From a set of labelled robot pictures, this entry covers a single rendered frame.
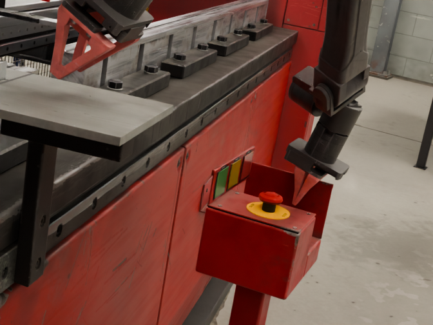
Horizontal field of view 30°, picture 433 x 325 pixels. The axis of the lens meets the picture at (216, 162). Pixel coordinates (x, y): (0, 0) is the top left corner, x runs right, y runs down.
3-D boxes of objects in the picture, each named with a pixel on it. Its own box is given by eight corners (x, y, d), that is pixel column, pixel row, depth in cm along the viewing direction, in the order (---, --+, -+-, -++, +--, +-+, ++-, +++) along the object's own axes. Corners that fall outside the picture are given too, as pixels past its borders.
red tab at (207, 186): (207, 213, 192) (211, 186, 190) (198, 211, 192) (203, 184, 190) (221, 196, 206) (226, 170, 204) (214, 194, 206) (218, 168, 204)
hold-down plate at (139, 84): (116, 113, 138) (118, 97, 137) (87, 107, 139) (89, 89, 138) (169, 86, 166) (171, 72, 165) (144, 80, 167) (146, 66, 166)
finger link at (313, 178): (277, 185, 145) (299, 140, 142) (312, 206, 143) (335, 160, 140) (265, 195, 139) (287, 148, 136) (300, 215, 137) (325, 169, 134)
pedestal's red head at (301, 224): (285, 301, 129) (307, 196, 123) (194, 271, 134) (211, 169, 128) (317, 260, 147) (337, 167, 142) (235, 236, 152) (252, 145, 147)
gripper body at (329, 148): (294, 146, 142) (313, 109, 140) (345, 175, 140) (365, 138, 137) (283, 153, 136) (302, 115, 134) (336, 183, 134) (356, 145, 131)
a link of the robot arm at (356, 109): (353, 104, 130) (371, 105, 134) (322, 83, 133) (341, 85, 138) (334, 140, 132) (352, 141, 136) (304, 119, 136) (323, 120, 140)
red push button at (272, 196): (275, 220, 130) (279, 200, 129) (252, 214, 131) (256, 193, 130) (282, 214, 134) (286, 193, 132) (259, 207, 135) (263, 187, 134)
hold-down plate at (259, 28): (254, 41, 250) (256, 31, 250) (238, 37, 251) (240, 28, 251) (272, 32, 279) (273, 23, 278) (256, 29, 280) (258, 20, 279)
